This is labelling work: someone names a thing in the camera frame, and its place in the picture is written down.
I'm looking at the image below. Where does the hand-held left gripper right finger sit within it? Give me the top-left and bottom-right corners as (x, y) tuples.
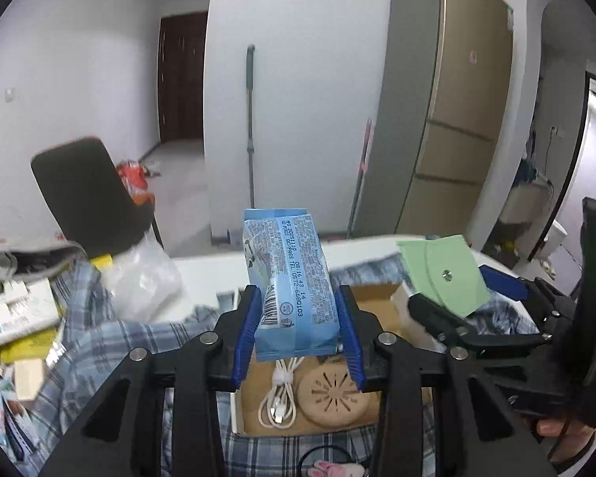
(334, 285), (557, 477)

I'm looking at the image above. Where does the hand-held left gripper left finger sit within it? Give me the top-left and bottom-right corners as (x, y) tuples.
(40, 284), (264, 477)

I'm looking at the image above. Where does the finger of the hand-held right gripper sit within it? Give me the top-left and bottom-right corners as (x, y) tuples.
(407, 293), (547, 361)
(478, 264), (577, 331)

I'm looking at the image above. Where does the cardboard box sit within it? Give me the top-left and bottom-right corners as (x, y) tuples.
(231, 283), (439, 439)

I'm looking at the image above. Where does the light green card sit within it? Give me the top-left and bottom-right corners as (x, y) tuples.
(396, 235), (492, 318)

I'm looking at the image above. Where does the round beige perforated pad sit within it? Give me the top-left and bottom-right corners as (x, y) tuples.
(298, 362), (371, 428)

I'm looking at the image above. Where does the white usb cable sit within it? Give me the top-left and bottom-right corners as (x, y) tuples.
(258, 356), (307, 428)

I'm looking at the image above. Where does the light blue tissue pack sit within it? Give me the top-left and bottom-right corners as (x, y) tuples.
(242, 207), (341, 363)

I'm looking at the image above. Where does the person's right hand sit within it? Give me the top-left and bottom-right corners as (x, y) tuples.
(536, 418), (596, 444)

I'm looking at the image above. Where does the beige vanity counter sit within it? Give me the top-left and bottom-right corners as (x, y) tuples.
(497, 179), (553, 230)

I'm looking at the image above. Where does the clear plastic bag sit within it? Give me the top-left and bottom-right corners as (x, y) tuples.
(102, 236), (184, 320)

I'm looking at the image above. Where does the blue plaid shirt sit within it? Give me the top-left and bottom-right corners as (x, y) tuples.
(0, 251), (542, 477)

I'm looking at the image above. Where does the gold refrigerator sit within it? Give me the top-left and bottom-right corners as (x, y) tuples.
(350, 0), (515, 252)

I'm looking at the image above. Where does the black chair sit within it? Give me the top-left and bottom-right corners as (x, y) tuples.
(31, 138), (164, 259)

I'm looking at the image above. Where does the yellow packet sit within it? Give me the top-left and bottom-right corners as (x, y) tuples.
(0, 330), (60, 365)

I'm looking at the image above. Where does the pale yellow box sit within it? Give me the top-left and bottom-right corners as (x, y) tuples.
(12, 358), (48, 401)

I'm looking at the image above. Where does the grey fabric bag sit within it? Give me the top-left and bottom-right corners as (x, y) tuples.
(0, 238), (87, 280)

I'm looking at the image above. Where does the white wet wipes pack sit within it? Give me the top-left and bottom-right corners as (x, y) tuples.
(0, 278), (63, 349)

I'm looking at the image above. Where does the pale blue printed pouch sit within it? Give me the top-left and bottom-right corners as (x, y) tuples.
(0, 363), (41, 463)

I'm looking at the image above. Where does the dark brown door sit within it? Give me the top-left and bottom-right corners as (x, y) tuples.
(158, 11), (209, 145)

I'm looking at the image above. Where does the pink plush keychain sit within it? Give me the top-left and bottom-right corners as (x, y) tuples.
(298, 444), (366, 477)

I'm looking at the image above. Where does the pink broom handle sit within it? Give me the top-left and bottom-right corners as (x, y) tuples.
(346, 118), (373, 239)

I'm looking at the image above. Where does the grey mop handle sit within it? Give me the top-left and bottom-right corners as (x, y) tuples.
(246, 45), (260, 209)

